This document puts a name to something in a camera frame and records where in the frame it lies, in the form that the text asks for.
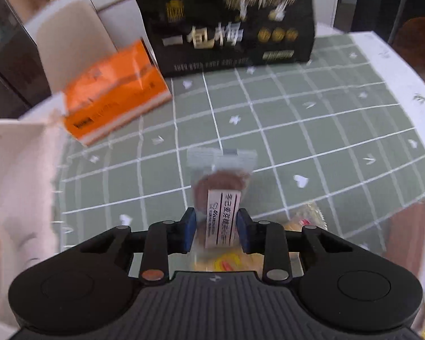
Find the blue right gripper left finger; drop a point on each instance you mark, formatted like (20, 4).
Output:
(161, 240)

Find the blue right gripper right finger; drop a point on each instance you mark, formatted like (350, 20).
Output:
(269, 240)

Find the brown cake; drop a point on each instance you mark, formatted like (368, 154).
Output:
(219, 179)

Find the red foil snack packet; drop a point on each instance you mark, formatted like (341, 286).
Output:
(228, 260)

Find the green grid table mat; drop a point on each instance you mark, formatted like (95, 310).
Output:
(345, 130)

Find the orange tissue pack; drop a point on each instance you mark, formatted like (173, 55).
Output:
(112, 93)

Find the white pink paper bag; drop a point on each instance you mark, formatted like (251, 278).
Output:
(29, 155)

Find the black plum snack bag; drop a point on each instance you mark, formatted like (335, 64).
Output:
(191, 36)

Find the beige dining chair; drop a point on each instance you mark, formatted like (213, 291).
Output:
(70, 41)

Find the brown upholstered chair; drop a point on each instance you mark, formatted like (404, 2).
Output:
(409, 43)

